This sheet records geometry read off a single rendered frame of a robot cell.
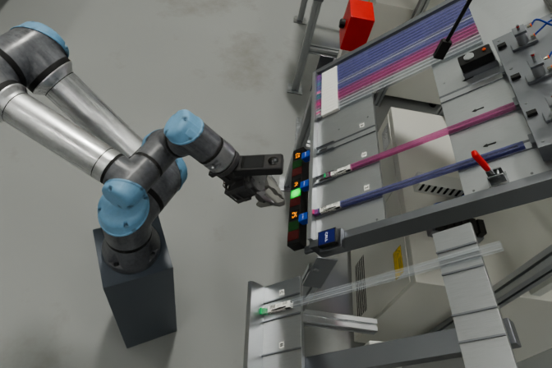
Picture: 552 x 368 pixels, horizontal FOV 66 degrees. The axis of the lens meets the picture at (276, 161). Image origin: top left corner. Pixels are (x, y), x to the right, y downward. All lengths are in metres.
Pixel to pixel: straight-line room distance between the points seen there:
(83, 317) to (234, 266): 0.59
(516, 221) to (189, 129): 1.09
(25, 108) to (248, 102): 1.57
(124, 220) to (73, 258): 0.88
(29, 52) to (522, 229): 1.45
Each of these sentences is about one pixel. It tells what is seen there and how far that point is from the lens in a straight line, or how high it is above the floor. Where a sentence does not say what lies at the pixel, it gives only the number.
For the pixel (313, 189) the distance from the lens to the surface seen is 1.16.
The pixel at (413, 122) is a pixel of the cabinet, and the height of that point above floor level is 0.62.
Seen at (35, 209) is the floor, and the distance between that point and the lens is 2.05.
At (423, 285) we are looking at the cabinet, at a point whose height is 0.61.
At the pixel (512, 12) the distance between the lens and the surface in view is 1.30.
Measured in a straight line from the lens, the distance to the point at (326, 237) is 1.01.
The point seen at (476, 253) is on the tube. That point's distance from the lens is 0.78.
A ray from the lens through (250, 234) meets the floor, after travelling 1.89.
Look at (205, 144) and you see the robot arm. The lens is 0.91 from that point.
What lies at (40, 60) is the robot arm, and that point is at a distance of 1.11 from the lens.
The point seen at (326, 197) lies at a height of 0.74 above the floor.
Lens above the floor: 1.65
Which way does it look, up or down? 50 degrees down
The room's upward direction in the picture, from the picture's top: 14 degrees clockwise
